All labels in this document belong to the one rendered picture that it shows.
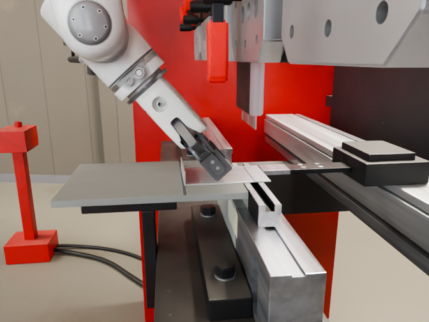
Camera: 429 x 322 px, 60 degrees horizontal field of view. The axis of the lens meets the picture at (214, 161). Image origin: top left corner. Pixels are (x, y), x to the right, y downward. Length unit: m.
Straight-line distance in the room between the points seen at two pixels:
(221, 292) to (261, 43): 0.30
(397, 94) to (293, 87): 0.48
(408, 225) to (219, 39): 0.40
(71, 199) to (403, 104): 0.88
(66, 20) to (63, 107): 3.33
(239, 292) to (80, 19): 0.36
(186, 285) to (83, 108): 3.24
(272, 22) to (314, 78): 1.21
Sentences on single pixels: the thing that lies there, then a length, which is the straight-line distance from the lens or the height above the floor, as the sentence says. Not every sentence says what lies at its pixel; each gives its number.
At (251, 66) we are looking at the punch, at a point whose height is 1.17.
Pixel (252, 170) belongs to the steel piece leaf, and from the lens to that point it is 0.62.
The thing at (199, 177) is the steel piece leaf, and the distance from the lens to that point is 0.57.
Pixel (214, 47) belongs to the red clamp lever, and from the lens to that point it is 0.41.
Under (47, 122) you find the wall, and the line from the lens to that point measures 3.88.
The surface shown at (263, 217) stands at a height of 0.98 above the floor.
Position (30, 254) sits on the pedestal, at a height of 0.06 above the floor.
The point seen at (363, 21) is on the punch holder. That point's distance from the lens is 0.17.
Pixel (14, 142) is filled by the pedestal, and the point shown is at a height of 0.74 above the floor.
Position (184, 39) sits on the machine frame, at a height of 1.24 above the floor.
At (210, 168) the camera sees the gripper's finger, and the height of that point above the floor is 1.02.
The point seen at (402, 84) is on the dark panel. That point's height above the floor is 1.11.
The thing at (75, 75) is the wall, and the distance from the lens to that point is 3.70.
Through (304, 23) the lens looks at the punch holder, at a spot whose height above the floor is 1.20.
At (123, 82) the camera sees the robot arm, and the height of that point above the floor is 1.15.
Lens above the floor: 1.18
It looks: 15 degrees down
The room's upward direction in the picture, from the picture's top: straight up
